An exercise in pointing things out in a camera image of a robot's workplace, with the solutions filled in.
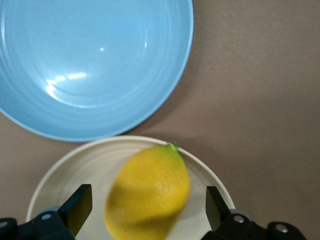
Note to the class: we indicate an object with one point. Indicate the beige round plate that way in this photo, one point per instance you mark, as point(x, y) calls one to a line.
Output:
point(95, 165)

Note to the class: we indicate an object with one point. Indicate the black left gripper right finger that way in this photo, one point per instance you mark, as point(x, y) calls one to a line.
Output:
point(216, 210)

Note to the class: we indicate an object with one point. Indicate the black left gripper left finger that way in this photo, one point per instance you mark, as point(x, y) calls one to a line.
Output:
point(77, 207)

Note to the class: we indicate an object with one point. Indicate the blue round plate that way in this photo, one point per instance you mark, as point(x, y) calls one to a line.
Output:
point(90, 65)

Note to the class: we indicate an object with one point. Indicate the yellow lemon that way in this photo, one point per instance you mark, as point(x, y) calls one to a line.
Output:
point(147, 192)

